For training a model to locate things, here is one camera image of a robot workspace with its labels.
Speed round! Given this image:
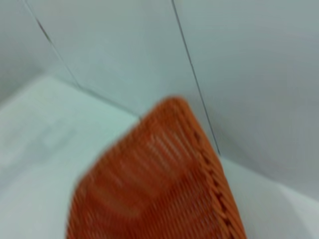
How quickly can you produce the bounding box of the orange woven plastic basket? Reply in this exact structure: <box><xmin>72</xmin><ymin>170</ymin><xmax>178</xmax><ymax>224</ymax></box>
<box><xmin>65</xmin><ymin>95</ymin><xmax>247</xmax><ymax>239</ymax></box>

